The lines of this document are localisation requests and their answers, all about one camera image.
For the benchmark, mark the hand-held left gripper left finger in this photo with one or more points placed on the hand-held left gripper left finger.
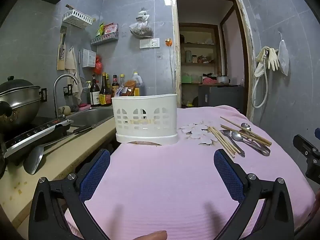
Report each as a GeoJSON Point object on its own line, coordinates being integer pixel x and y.
{"type": "Point", "coordinates": [96, 171]}

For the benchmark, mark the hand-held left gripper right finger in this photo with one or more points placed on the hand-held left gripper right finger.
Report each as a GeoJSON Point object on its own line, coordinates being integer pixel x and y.
{"type": "Point", "coordinates": [227, 172]}

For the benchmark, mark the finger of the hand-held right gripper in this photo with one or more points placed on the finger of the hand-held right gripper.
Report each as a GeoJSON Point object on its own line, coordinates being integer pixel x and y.
{"type": "Point", "coordinates": [311, 152]}

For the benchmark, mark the metal spoon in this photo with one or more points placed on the metal spoon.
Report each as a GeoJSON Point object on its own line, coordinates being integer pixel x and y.
{"type": "Point", "coordinates": [246, 125]}
{"type": "Point", "coordinates": [225, 132]}
{"type": "Point", "coordinates": [236, 135]}

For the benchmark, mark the white plastic utensil holder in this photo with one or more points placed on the white plastic utensil holder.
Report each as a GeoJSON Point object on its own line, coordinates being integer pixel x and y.
{"type": "Point", "coordinates": [143, 105]}

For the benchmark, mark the person's left hand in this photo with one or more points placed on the person's left hand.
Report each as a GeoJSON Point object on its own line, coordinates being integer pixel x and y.
{"type": "Point", "coordinates": [156, 235]}

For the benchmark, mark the white flower-shaped mat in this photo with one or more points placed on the white flower-shaped mat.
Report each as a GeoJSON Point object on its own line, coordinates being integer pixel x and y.
{"type": "Point", "coordinates": [197, 131]}

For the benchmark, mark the steel sink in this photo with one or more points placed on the steel sink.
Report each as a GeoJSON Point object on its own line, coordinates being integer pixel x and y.
{"type": "Point", "coordinates": [92, 116]}

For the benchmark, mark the metal spatula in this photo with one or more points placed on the metal spatula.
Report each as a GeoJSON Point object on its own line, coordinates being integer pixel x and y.
{"type": "Point", "coordinates": [33, 158]}

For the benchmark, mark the pink blanket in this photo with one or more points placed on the pink blanket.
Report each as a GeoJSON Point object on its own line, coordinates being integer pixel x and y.
{"type": "Point", "coordinates": [162, 180]}

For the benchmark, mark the pink soap dish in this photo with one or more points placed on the pink soap dish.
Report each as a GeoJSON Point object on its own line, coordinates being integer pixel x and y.
{"type": "Point", "coordinates": [85, 106]}

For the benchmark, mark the steel wool scrubber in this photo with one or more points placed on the steel wool scrubber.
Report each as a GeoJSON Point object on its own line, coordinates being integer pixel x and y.
{"type": "Point", "coordinates": [74, 108]}

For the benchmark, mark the tan loofah sponge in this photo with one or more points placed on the tan loofah sponge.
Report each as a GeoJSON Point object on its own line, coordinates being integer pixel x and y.
{"type": "Point", "coordinates": [63, 111]}

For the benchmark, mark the induction cooktop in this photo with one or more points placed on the induction cooktop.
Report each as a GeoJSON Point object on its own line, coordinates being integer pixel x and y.
{"type": "Point", "coordinates": [30, 135]}

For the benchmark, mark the dark wine bottle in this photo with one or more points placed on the dark wine bottle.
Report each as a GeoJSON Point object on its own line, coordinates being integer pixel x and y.
{"type": "Point", "coordinates": [94, 95]}

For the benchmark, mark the black cabinet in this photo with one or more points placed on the black cabinet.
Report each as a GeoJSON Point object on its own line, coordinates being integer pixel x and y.
{"type": "Point", "coordinates": [220, 96]}

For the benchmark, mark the clear spray bottle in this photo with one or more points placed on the clear spray bottle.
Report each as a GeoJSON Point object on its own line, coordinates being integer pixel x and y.
{"type": "Point", "coordinates": [88, 92]}

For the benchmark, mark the white and blue packet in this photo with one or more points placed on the white and blue packet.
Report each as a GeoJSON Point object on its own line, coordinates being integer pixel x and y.
{"type": "Point", "coordinates": [122, 91]}

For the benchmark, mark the small dark sauce bottle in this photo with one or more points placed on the small dark sauce bottle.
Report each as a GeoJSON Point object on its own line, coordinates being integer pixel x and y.
{"type": "Point", "coordinates": [115, 85]}

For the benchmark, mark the orange spice packet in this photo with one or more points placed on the orange spice packet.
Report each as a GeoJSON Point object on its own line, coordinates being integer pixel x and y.
{"type": "Point", "coordinates": [130, 87]}

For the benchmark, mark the clear bottle yellow cap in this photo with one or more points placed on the clear bottle yellow cap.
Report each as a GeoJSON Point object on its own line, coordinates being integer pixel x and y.
{"type": "Point", "coordinates": [121, 82]}

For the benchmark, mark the steel cooker pot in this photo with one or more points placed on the steel cooker pot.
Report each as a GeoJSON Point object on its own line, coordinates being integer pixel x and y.
{"type": "Point", "coordinates": [222, 79]}

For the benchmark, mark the pink cloth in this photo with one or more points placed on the pink cloth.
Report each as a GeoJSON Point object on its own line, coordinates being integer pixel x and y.
{"type": "Point", "coordinates": [208, 80]}

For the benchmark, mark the cooking oil jug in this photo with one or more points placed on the cooking oil jug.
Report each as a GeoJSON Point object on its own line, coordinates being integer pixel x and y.
{"type": "Point", "coordinates": [138, 82]}

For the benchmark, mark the curved steel faucet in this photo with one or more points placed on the curved steel faucet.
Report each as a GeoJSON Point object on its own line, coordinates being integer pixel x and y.
{"type": "Point", "coordinates": [60, 80]}

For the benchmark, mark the white plastic bag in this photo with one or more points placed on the white plastic bag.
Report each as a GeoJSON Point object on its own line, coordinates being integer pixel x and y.
{"type": "Point", "coordinates": [283, 55]}

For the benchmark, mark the cream rubber gloves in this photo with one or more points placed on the cream rubber gloves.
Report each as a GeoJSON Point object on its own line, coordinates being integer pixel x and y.
{"type": "Point", "coordinates": [272, 58]}

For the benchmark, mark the steel steamer pot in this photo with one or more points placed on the steel steamer pot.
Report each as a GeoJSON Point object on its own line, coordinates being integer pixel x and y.
{"type": "Point", "coordinates": [17, 100]}

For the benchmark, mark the red plastic bag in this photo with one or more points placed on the red plastic bag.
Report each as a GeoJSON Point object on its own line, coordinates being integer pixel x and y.
{"type": "Point", "coordinates": [98, 63]}

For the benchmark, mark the beige dish towel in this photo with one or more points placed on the beige dish towel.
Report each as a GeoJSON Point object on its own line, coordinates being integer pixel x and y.
{"type": "Point", "coordinates": [72, 62]}

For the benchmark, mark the wooden cutting board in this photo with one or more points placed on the wooden cutting board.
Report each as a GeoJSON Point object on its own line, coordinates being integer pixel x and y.
{"type": "Point", "coordinates": [60, 63]}

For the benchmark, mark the wooden storage shelf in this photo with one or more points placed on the wooden storage shelf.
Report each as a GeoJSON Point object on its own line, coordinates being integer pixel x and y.
{"type": "Point", "coordinates": [197, 52]}

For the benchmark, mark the green snack packet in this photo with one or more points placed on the green snack packet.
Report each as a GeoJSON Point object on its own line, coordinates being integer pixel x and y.
{"type": "Point", "coordinates": [100, 29]}

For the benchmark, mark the red snack packet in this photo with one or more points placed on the red snack packet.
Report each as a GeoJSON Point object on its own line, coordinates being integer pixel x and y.
{"type": "Point", "coordinates": [111, 28]}

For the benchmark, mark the clear bag of dried goods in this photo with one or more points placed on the clear bag of dried goods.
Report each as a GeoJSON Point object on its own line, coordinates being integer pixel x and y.
{"type": "Point", "coordinates": [141, 28]}

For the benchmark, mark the black wall socket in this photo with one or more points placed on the black wall socket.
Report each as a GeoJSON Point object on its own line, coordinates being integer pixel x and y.
{"type": "Point", "coordinates": [44, 95]}
{"type": "Point", "coordinates": [67, 90]}

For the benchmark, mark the white wall holder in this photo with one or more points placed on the white wall holder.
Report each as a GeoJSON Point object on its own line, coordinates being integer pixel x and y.
{"type": "Point", "coordinates": [89, 58]}

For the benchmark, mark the wooden door frame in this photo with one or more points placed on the wooden door frame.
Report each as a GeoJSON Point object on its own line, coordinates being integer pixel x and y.
{"type": "Point", "coordinates": [175, 55]}

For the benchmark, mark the grey wall shelf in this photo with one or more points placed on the grey wall shelf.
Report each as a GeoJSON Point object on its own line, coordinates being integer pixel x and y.
{"type": "Point", "coordinates": [103, 40]}

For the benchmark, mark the white wall switch panel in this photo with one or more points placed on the white wall switch panel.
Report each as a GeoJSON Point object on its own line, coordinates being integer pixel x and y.
{"type": "Point", "coordinates": [149, 43]}

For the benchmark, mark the orange wall hook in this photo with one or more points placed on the orange wall hook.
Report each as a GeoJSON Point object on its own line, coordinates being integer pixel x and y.
{"type": "Point", "coordinates": [168, 42]}

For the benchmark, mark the white wall basket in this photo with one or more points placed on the white wall basket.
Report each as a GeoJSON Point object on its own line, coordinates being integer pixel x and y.
{"type": "Point", "coordinates": [77, 18]}

